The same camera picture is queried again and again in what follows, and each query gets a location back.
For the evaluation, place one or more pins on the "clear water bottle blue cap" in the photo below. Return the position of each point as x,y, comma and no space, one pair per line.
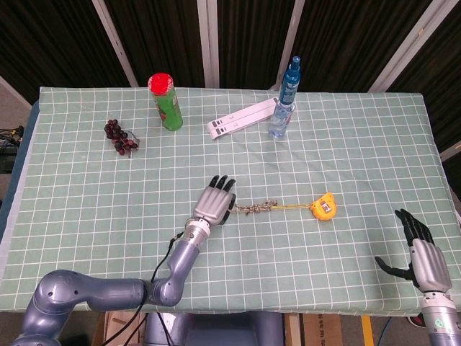
280,122

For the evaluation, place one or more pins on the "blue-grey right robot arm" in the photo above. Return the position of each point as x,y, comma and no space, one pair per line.
443,320

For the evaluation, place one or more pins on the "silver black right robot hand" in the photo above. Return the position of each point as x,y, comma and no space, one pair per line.
430,266

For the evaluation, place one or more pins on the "dark pleated curtain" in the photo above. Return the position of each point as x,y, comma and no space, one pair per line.
54,36

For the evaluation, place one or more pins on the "yellow tape measure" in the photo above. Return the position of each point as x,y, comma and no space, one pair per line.
323,208

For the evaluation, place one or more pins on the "white slanted frame post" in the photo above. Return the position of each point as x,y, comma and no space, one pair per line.
403,54
117,47
290,43

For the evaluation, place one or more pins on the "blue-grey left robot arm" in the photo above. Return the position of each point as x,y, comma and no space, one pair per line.
108,292

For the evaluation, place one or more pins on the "white folding stand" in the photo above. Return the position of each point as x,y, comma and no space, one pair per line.
234,120

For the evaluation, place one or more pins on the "white upright frame post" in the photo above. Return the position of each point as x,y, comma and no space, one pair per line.
208,43

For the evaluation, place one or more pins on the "blue spray bottle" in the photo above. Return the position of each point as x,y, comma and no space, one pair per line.
290,83

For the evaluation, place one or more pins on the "blue-grey robot torso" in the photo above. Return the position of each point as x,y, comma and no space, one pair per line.
216,329

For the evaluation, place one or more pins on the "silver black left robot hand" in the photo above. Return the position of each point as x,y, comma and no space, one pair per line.
212,203

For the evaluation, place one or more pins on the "green chip can red lid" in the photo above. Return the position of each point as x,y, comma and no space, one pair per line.
168,108

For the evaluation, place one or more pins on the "green checked tablecloth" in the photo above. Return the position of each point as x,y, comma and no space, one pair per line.
108,216

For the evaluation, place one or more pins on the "brown printed cardboard box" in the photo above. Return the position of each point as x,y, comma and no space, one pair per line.
329,329

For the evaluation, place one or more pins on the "dark red grape bunch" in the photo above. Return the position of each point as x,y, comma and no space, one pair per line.
115,132

